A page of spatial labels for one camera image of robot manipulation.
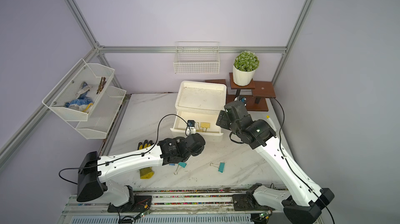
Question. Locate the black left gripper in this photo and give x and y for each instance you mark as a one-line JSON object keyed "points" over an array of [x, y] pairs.
{"points": [[199, 151]]}

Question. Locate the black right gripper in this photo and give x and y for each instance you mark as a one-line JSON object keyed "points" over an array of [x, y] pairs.
{"points": [[224, 120]]}

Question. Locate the white drawer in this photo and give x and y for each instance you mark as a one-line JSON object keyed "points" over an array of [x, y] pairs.
{"points": [[213, 134]]}

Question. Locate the yellow binder clip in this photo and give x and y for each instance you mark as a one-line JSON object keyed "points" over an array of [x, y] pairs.
{"points": [[204, 126]]}

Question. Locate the white plastic drawer unit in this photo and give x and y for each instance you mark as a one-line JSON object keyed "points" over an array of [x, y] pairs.
{"points": [[201, 97]]}

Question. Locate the teal binder clip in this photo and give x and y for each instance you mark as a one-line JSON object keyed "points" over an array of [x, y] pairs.
{"points": [[180, 165], [220, 166]]}

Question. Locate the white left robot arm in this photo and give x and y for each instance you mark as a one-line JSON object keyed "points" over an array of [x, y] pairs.
{"points": [[96, 173]]}

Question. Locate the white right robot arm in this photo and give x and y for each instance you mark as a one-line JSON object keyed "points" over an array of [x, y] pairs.
{"points": [[303, 200]]}

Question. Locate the brown wooden stepped stand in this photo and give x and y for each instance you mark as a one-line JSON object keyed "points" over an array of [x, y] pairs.
{"points": [[260, 92]]}

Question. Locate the yellow black work glove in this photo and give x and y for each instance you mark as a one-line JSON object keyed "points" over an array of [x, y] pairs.
{"points": [[145, 144]]}

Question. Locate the yellow spray bottle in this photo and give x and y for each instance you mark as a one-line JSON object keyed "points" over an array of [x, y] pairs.
{"points": [[271, 123]]}

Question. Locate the yellow transparent cup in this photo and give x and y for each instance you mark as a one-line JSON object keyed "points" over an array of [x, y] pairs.
{"points": [[146, 173]]}

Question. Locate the green potted plant white pot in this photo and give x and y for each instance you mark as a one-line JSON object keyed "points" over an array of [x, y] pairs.
{"points": [[244, 67]]}

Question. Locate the wooden clothespins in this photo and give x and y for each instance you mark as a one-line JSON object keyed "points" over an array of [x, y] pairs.
{"points": [[101, 85]]}

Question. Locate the blue white cloth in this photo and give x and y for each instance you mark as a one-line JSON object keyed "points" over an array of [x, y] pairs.
{"points": [[82, 102]]}

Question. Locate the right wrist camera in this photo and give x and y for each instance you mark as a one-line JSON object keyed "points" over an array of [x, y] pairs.
{"points": [[242, 99]]}

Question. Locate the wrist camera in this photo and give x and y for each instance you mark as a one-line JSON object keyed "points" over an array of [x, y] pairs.
{"points": [[242, 99], [192, 127]]}

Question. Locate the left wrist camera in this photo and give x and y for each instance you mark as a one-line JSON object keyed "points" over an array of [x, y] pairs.
{"points": [[192, 127]]}

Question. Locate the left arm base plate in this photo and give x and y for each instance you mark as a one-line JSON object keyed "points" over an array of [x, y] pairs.
{"points": [[139, 204]]}

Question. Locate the white wire wall basket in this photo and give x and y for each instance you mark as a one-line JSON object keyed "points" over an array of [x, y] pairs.
{"points": [[197, 58]]}

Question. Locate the white mesh lower wall bin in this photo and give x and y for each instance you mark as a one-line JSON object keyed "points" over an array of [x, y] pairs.
{"points": [[100, 121]]}

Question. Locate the white mesh wall bin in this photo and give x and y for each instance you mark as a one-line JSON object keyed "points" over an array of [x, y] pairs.
{"points": [[100, 121], [65, 91]]}

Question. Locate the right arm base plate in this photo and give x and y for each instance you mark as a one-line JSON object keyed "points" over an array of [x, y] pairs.
{"points": [[246, 202]]}

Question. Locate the white mesh upper wall bin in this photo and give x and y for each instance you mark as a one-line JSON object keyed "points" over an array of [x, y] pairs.
{"points": [[65, 91]]}

